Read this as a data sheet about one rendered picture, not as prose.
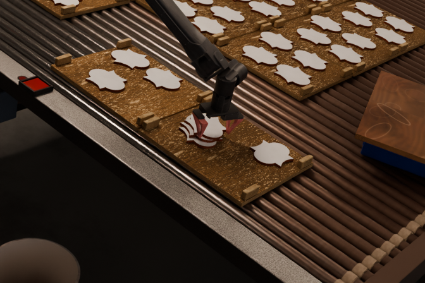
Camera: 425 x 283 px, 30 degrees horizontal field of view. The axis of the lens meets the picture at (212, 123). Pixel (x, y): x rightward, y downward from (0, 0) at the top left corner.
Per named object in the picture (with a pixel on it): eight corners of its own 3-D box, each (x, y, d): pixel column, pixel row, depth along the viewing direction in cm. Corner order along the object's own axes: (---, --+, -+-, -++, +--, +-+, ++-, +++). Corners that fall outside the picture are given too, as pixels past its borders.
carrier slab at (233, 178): (241, 207, 216) (242, 203, 215) (137, 133, 235) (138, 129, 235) (312, 167, 241) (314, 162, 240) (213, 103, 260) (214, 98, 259)
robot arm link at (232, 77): (214, 73, 224) (232, 81, 222) (224, 65, 230) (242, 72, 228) (209, 94, 228) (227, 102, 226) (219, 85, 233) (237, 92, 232)
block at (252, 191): (244, 201, 216) (246, 193, 215) (239, 198, 217) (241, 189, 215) (257, 194, 220) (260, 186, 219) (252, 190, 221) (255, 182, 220)
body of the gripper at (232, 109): (198, 108, 232) (203, 86, 228) (228, 105, 237) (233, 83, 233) (208, 120, 228) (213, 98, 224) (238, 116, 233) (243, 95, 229)
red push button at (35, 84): (33, 95, 242) (34, 91, 241) (21, 86, 245) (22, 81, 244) (49, 90, 246) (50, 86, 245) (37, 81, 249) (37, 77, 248)
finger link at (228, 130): (207, 129, 239) (214, 102, 234) (228, 126, 243) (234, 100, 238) (218, 141, 234) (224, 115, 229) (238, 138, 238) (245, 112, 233)
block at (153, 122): (145, 131, 235) (147, 123, 233) (141, 128, 235) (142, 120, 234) (159, 125, 239) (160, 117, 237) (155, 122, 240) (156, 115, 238)
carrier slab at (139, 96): (136, 131, 236) (136, 127, 235) (50, 69, 256) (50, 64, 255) (213, 102, 261) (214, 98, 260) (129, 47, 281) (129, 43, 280)
